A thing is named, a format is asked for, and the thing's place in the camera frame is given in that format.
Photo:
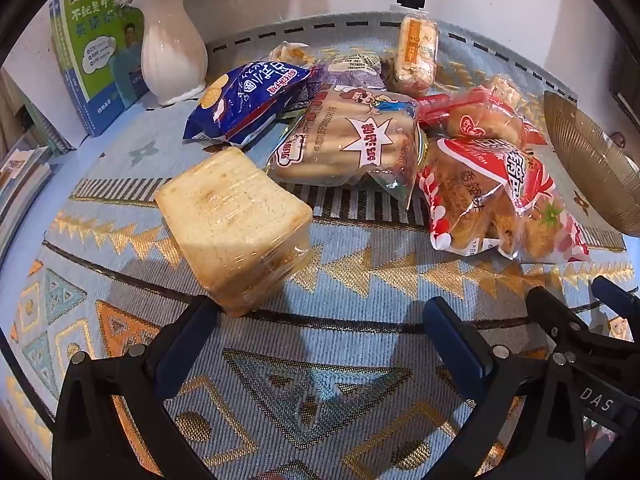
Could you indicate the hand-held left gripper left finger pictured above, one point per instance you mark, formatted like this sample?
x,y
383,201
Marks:
x,y
170,355

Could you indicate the blue biscuit packet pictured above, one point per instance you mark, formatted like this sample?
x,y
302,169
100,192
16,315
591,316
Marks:
x,y
245,100

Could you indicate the red bun packet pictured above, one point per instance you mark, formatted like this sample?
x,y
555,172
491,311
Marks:
x,y
480,120

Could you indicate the white ceramic vase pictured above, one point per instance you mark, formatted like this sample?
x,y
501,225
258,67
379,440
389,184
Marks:
x,y
172,55

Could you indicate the green cover book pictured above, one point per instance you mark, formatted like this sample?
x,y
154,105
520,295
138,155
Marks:
x,y
95,50

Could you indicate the stack of books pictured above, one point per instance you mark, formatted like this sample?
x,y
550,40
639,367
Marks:
x,y
20,170

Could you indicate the clear pack of bread sticks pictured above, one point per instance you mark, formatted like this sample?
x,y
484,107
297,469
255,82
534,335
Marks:
x,y
340,145

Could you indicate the brown ribbed glass bowl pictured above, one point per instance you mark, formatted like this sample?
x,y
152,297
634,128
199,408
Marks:
x,y
590,160

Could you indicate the clear pack of orange crackers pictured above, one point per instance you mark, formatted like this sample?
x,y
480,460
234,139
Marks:
x,y
415,55

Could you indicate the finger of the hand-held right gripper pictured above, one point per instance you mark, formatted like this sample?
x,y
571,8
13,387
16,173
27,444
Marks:
x,y
560,317
617,297

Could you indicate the small clear cake packet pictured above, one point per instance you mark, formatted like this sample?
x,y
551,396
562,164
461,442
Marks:
x,y
290,54
505,91

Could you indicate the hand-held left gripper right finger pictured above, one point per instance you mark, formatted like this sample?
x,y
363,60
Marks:
x,y
457,345

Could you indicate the red white fried snack bag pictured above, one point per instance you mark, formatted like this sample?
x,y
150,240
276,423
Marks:
x,y
480,195

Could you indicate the clear pack of sliced bread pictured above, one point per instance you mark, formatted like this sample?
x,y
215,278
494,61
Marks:
x,y
230,220

